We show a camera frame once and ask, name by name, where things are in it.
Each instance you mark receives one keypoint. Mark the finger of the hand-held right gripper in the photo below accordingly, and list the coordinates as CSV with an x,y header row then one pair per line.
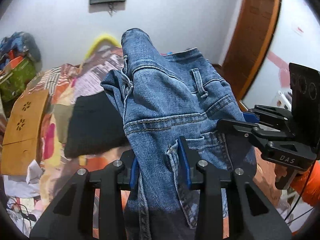
x,y
250,118
235,127

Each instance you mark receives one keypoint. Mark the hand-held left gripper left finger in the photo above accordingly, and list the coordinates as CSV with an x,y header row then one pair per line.
x,y
133,173

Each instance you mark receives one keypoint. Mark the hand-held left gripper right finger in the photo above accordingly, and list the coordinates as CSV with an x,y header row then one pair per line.
x,y
185,166

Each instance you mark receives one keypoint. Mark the blue denim pants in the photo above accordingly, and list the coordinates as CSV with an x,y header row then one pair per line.
x,y
162,92

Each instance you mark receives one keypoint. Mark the black cloth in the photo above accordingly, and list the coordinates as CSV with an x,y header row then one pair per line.
x,y
95,125

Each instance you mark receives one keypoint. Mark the wooden door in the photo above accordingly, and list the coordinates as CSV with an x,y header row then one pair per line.
x,y
252,30

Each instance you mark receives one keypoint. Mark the small blue orange object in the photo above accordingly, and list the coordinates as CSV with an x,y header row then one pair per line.
x,y
170,53

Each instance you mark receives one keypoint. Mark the white crumpled plastic bag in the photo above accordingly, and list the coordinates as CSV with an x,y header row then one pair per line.
x,y
32,172

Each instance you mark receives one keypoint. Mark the printed blanket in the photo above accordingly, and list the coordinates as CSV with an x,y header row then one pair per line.
x,y
97,62

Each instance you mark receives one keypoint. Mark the bamboo board with flower cutouts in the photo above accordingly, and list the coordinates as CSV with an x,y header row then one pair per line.
x,y
25,130

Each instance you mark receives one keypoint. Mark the yellow curved object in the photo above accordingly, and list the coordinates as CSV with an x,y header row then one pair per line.
x,y
102,39

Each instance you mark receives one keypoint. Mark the pile of blue grey clothes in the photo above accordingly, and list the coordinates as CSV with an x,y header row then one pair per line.
x,y
22,42

